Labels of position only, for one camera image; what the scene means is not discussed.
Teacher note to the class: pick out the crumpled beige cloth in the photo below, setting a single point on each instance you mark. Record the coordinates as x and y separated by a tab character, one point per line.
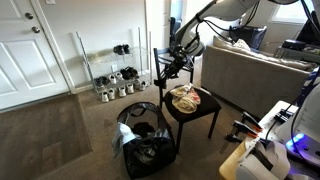
185	98

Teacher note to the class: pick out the white panel door with deadbolt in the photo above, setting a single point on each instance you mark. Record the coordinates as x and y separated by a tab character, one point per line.
26	60

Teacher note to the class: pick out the dark blue folding chair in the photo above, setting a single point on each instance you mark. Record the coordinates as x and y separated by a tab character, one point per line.
248	36

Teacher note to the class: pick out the white light switch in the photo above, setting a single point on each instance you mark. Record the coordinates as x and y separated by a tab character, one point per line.
50	1

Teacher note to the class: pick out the black mesh hamper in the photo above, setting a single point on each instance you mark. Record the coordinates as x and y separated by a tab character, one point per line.
150	156

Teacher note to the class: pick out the white cloth in hamper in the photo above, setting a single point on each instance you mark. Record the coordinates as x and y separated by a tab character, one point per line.
124	135

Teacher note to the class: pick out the patterned white pillow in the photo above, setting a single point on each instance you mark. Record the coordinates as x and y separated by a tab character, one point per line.
241	45

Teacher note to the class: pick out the wooden work table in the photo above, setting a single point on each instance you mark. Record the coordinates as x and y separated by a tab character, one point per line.
233	163

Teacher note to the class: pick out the black box on side table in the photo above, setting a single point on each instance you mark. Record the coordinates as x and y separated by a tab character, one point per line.
293	44

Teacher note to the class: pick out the dark grey shoe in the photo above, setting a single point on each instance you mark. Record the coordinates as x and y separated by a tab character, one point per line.
98	82
105	80

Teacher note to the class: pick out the black shoe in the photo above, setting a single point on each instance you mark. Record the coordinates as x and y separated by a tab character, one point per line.
133	71
118	49
126	48
125	74

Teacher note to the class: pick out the grey fabric sofa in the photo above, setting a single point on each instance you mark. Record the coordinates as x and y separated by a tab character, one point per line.
253	80

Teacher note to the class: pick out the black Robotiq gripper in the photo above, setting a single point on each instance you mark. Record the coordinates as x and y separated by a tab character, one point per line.
183	56

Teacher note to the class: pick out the white VR headset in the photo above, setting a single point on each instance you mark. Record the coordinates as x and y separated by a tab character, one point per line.
266	161

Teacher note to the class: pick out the white sneaker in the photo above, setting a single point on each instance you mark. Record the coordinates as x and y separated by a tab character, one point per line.
113	79
112	94
122	91
105	97
141	85
119	76
130	88

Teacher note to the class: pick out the bright window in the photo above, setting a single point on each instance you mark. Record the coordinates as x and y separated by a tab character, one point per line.
289	11

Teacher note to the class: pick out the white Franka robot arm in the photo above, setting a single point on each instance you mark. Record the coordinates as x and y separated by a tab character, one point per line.
220	13

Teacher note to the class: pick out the black clothes in hamper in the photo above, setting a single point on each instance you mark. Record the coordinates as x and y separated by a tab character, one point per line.
143	129

